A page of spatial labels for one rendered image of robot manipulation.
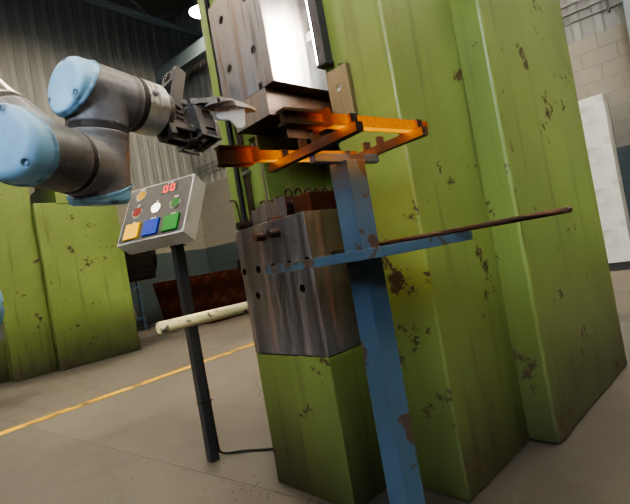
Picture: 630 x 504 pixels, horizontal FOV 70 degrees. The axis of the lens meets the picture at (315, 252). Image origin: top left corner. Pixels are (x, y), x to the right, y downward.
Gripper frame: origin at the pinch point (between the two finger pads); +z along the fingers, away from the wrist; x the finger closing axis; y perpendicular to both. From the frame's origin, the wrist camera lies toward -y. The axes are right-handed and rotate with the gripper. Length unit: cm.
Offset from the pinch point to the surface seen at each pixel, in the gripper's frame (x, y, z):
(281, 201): -25, 3, 50
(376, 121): 25.9, 10.3, 14.6
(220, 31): -27, -67, 51
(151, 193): -87, -30, 53
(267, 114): -18, -26, 48
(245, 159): -3.5, 5.3, 6.6
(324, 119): 20.8, 10.4, 0.8
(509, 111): 47, -3, 99
